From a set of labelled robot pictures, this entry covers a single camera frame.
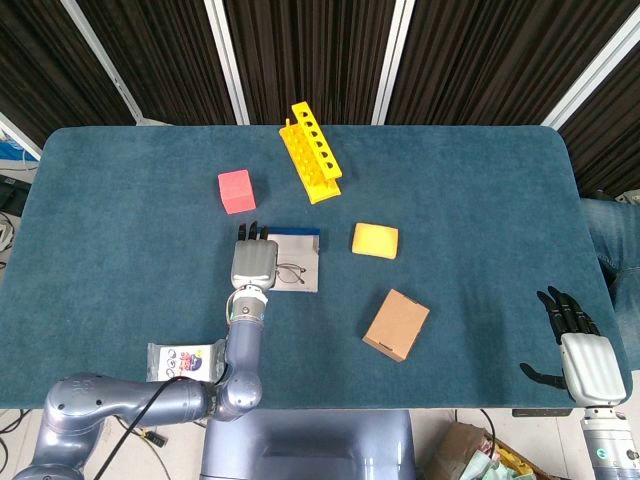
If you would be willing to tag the teal table cloth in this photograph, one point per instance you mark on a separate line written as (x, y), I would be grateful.
(450, 200)

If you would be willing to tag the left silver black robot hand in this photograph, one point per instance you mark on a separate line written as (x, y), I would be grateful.
(255, 262)

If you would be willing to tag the blue crate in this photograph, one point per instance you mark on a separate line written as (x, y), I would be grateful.
(15, 150)

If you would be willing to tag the yellow sponge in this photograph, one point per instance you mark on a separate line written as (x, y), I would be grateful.
(375, 241)

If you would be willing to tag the yellow plastic test tube rack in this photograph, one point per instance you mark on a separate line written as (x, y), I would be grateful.
(316, 186)

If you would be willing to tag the red foam cube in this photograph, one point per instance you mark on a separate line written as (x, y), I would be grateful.
(236, 191)

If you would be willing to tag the brown waste box with scraps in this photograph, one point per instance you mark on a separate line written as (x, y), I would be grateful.
(465, 450)

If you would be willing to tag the brown cardboard box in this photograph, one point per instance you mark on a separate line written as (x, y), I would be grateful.
(396, 324)

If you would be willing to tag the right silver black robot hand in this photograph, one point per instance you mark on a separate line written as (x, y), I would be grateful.
(592, 367)

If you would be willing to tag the blue white glasses case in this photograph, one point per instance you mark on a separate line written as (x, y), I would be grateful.
(300, 250)

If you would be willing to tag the white metal partition post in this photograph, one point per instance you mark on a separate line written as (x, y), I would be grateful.
(595, 70)
(102, 62)
(226, 60)
(17, 135)
(395, 60)

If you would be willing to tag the white wet wipes pack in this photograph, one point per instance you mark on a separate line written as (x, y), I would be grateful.
(182, 361)

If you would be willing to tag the black desk control panel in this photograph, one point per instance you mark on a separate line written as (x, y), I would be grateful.
(542, 412)

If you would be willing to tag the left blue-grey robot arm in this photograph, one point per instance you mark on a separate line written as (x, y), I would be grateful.
(245, 350)

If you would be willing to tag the dark ribbed partition panel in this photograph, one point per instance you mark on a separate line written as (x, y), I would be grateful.
(610, 145)
(160, 55)
(310, 50)
(35, 65)
(490, 55)

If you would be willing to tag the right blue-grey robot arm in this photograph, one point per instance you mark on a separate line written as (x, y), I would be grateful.
(612, 445)

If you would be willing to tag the blue-grey robot torso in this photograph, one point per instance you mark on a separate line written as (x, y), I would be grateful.
(310, 445)

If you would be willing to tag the thin metal eyeglasses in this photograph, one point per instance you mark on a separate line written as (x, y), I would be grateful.
(295, 270)

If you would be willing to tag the person leg in jeans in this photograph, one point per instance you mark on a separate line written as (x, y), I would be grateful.
(617, 240)

